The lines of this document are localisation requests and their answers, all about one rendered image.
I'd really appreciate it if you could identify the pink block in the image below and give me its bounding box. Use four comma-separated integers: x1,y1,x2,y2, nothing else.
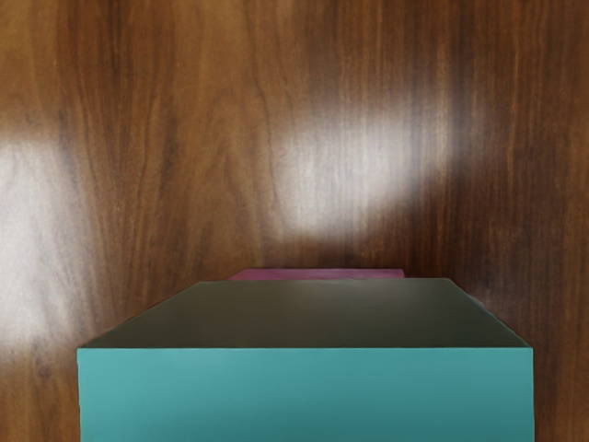
227,268,406,282

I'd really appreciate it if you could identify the teal block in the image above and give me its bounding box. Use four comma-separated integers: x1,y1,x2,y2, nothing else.
75,277,537,442

